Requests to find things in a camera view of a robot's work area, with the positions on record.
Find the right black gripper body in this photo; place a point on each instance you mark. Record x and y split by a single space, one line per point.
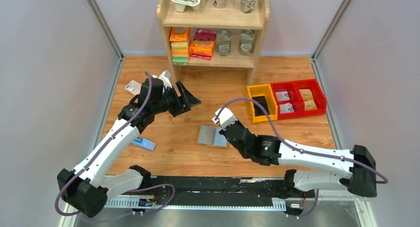
233 133

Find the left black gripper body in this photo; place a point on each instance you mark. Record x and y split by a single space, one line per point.
179 98

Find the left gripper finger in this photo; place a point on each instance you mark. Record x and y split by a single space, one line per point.
178 110
186 98

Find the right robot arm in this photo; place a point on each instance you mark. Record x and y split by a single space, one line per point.
331 169

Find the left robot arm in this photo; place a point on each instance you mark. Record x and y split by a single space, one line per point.
105 153

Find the pink white card pack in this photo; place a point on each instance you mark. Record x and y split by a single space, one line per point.
133 87

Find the white cards in bin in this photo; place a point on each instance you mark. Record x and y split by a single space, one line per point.
285 102

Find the black item in bin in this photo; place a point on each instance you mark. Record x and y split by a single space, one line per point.
261 105

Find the stack of coloured sponges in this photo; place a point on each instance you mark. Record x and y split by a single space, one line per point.
179 41

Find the blue small box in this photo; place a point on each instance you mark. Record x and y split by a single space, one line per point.
144 143

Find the orange pink snack box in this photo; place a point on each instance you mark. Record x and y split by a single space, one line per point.
203 43

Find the yellow plastic bin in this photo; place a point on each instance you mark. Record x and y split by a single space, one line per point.
263 94

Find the left glass bottle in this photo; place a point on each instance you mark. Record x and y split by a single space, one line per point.
223 42

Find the glass bottle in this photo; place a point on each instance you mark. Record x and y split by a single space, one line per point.
246 41
223 42

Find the wooden shelf unit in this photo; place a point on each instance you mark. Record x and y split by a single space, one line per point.
209 17

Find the right red plastic bin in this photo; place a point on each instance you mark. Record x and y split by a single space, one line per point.
318 94

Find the right glass bottle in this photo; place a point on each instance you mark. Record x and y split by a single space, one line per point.
246 41

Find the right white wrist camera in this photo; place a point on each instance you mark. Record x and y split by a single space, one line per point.
224 118

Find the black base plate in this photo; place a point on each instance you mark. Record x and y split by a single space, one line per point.
220 191

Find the aluminium rail frame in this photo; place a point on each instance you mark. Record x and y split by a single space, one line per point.
139 202

